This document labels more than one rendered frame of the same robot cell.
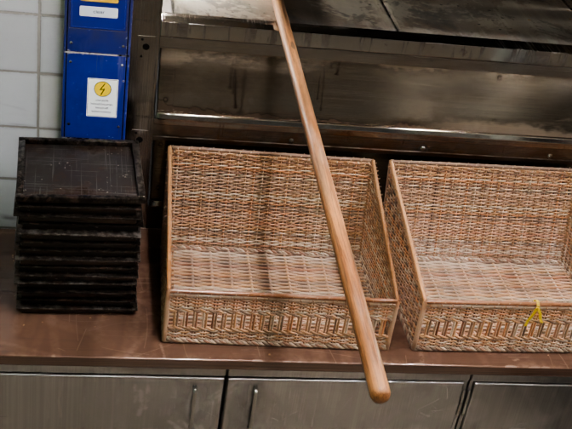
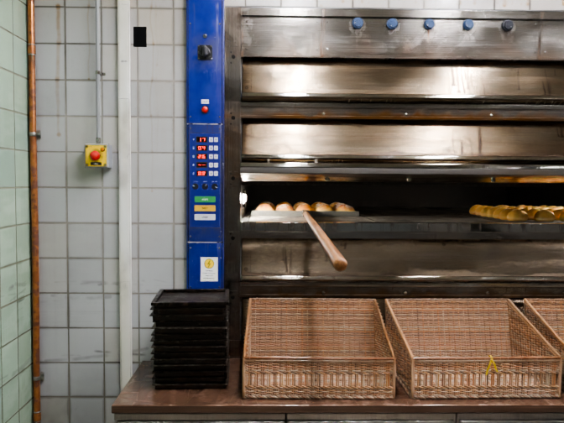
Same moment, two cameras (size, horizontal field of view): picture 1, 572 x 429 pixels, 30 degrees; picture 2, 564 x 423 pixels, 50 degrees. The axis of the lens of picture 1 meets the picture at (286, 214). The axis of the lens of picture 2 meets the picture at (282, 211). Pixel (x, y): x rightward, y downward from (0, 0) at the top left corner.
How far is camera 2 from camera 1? 0.86 m
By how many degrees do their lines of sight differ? 30
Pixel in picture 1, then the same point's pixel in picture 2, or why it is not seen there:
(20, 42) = (164, 240)
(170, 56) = (248, 244)
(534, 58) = (461, 227)
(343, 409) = not seen: outside the picture
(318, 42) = (331, 227)
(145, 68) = (233, 251)
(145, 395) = not seen: outside the picture
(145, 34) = (232, 231)
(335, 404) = not seen: outside the picture
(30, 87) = (169, 268)
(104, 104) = (210, 273)
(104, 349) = (204, 402)
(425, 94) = (399, 257)
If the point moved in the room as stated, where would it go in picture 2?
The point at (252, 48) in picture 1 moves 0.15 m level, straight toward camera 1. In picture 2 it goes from (293, 234) to (289, 237)
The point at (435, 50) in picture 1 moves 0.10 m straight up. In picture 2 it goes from (400, 227) to (400, 205)
